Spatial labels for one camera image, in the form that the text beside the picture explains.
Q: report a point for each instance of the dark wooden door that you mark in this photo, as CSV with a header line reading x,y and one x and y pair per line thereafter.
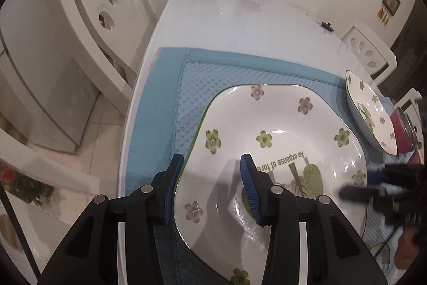
x,y
412,51

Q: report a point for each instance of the small floral plate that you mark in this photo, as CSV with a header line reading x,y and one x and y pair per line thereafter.
x,y
367,98

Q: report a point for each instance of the small framed wall picture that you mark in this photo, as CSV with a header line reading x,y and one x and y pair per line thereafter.
x,y
391,1

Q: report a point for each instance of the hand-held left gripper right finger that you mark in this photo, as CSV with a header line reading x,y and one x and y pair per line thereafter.
x,y
250,184

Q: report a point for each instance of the pink steel bowl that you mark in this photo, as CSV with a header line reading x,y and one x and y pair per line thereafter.
x,y
400,134

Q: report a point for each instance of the blue table mat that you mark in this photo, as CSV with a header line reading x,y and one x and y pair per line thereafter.
x,y
200,78

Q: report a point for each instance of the person's right hand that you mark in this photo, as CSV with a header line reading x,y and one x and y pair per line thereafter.
x,y
408,248

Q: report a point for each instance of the large floral cactus plate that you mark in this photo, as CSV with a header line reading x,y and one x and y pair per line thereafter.
x,y
233,124

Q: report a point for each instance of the black lid knob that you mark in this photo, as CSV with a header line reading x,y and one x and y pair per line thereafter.
x,y
327,26

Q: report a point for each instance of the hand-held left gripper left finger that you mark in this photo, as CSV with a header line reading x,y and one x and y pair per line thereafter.
x,y
173,184

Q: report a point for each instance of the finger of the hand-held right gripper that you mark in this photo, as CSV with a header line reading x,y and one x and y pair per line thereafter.
x,y
400,171
363,193

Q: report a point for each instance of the orange wall decal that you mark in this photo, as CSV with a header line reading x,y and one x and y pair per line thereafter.
x,y
383,16

